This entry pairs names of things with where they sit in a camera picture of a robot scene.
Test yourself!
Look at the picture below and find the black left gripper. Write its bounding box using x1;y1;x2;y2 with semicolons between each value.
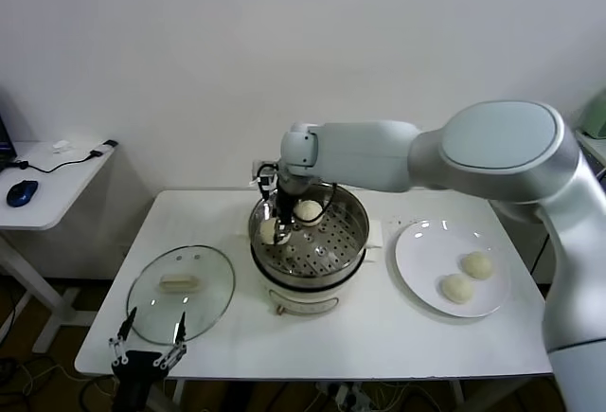
107;306;189;412

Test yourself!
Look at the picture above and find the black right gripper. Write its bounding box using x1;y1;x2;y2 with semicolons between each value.
267;184;297;246

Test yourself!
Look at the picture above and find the white steamed baozi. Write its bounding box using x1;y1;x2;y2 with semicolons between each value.
258;220;280;246
439;273;474;303
293;199;326;227
460;250;495;280

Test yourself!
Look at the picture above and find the glass pot lid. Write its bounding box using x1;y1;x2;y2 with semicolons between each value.
126;244;237;346

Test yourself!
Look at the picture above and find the stainless steel steamer basket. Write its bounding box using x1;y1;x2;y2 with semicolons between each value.
249;182;370;280

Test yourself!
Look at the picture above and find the cream electric cooker base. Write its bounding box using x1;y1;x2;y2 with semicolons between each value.
235;210;384;316

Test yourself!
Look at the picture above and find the white round plate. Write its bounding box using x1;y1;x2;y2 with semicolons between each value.
395;220;512;319

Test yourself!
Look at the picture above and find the white side table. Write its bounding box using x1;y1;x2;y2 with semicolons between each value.
0;140;119;354

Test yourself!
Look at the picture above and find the white power strip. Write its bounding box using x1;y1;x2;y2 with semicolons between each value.
315;381;375;412

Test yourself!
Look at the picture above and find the blue computer mouse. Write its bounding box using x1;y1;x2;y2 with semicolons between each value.
6;179;39;208

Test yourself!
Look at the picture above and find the pale green appliance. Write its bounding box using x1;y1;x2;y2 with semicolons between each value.
578;92;606;139

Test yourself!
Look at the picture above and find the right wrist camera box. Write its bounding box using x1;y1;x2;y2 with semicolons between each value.
251;159;280;191

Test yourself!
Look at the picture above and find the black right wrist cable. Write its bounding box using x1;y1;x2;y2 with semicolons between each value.
323;182;338;220

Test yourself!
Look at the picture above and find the black cable with connector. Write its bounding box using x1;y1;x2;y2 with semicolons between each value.
12;139;118;175

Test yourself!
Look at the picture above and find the black wall power cable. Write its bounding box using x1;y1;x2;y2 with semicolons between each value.
528;235;553;275

